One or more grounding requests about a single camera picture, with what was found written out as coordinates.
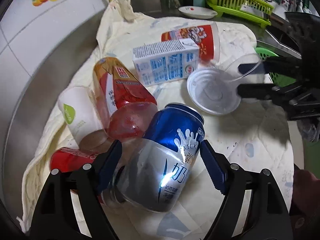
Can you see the white blue milk carton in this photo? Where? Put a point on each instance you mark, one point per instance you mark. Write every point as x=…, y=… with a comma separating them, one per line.
x=166, y=61

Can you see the grey rag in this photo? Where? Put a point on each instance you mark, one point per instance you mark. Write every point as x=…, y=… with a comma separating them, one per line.
x=309, y=129

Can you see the white plastic lid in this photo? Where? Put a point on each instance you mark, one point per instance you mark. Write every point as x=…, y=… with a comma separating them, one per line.
x=213, y=91

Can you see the green plastic trash basket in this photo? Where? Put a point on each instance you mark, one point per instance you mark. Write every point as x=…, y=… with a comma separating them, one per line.
x=277, y=65

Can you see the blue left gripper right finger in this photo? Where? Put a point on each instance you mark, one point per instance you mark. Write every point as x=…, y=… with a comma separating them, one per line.
x=228, y=178

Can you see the red soda can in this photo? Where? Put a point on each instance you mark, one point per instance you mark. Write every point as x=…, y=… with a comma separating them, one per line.
x=68, y=159

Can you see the green dish rack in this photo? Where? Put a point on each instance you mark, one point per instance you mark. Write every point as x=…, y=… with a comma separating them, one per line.
x=256, y=11

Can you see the white paper cup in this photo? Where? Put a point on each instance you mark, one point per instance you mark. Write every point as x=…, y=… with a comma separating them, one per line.
x=79, y=111

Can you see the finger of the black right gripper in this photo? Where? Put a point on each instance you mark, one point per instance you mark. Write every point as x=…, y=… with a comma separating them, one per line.
x=295, y=70
x=260, y=91

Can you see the clear plastic cup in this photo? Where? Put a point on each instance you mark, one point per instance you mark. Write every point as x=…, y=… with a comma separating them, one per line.
x=241, y=67

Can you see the blue silver milk can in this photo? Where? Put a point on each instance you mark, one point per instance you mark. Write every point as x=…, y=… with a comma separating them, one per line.
x=160, y=163

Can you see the white ceramic plate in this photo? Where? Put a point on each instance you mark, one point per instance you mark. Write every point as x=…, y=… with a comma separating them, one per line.
x=197, y=12

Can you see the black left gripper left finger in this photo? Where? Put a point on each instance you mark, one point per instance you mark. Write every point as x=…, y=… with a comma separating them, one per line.
x=92, y=179

